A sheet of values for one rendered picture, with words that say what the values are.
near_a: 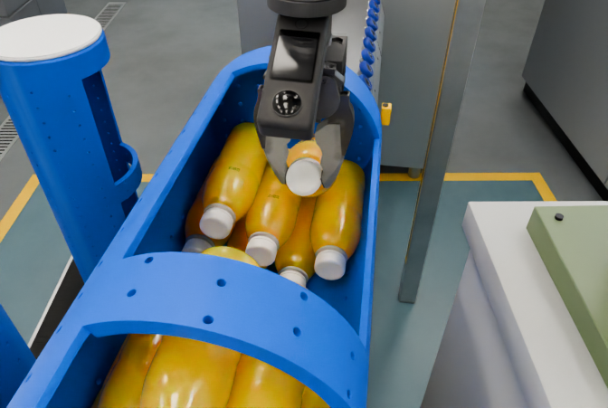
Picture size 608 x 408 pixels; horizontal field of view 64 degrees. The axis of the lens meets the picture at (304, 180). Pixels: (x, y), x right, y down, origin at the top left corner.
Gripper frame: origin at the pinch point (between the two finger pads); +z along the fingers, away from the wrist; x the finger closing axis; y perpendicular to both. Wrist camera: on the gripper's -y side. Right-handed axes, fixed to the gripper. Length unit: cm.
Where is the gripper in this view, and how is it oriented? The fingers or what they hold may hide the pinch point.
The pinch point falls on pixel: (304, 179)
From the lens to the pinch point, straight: 53.7
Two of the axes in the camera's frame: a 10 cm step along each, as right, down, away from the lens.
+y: 1.5, -6.2, 7.7
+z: 0.0, 7.7, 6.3
